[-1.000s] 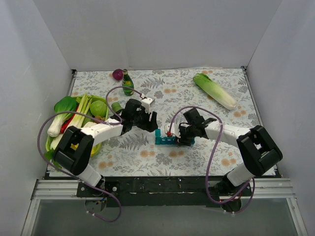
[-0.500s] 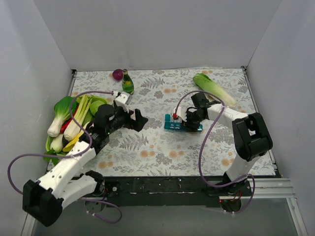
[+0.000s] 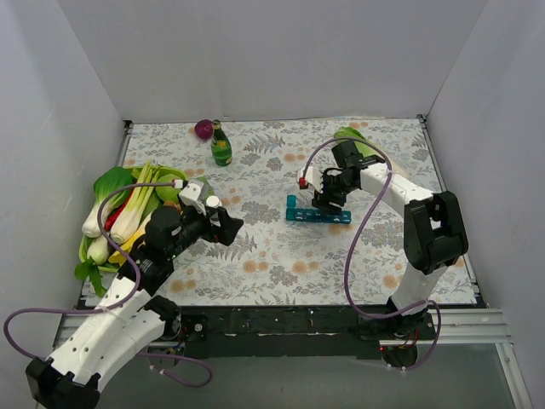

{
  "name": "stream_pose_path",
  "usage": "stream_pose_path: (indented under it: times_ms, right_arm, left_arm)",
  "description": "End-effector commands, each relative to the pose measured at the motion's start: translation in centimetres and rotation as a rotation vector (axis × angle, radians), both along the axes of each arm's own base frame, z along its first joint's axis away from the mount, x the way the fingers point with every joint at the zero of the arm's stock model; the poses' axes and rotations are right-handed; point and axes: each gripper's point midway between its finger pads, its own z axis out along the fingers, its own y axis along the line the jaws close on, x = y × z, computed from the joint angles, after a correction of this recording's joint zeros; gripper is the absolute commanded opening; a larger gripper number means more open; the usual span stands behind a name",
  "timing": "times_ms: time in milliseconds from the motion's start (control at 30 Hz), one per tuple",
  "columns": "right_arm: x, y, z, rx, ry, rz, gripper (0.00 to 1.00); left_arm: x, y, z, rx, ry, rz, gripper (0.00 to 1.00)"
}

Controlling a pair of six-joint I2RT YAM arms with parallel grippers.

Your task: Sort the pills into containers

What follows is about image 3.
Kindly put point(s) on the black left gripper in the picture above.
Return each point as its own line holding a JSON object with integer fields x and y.
{"x": 217, "y": 226}

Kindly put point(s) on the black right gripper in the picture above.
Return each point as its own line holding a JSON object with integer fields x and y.
{"x": 330, "y": 197}

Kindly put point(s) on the teal weekly pill organizer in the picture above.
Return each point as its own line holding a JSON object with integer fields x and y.
{"x": 296, "y": 214}

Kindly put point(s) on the white pill bottle blue label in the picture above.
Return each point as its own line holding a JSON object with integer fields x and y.
{"x": 213, "y": 204}

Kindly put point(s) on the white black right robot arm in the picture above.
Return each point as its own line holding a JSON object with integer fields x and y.
{"x": 434, "y": 233}

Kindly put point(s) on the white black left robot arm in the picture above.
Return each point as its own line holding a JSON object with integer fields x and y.
{"x": 131, "y": 314}

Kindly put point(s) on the green cylindrical bottle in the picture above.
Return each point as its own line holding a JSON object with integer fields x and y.
{"x": 206, "y": 189}

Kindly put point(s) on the floral patterned table mat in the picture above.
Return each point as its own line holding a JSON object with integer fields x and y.
{"x": 273, "y": 261}

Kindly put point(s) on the brown mushroom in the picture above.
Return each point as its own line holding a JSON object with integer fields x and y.
{"x": 172, "y": 204}

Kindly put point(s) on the napa cabbage on table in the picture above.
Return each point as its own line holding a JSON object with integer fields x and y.
{"x": 366, "y": 150}

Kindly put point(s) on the green glass bottle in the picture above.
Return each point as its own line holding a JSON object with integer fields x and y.
{"x": 221, "y": 147}

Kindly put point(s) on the round green cabbage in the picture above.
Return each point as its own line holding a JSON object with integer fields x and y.
{"x": 168, "y": 193}

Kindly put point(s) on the celery stalk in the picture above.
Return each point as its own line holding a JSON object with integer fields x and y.
{"x": 130, "y": 218}

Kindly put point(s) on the purple onion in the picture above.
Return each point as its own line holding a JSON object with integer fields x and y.
{"x": 204, "y": 129}

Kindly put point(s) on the yellow white cabbage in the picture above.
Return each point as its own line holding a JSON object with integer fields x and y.
{"x": 117, "y": 257}

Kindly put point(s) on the red chili pepper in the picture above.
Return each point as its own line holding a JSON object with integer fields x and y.
{"x": 117, "y": 205}

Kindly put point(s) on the small bok choy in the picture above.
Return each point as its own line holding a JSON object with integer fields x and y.
{"x": 99, "y": 250}

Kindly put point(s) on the green plastic tray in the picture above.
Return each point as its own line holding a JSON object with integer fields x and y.
{"x": 153, "y": 203}

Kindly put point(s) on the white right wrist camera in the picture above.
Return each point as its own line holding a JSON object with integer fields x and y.
{"x": 310, "y": 178}

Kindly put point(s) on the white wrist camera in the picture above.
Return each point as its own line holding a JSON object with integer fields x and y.
{"x": 310, "y": 178}
{"x": 190, "y": 195}

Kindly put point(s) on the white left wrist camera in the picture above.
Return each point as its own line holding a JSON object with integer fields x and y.
{"x": 190, "y": 195}

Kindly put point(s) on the black table front rail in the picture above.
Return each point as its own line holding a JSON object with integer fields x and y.
{"x": 297, "y": 331}

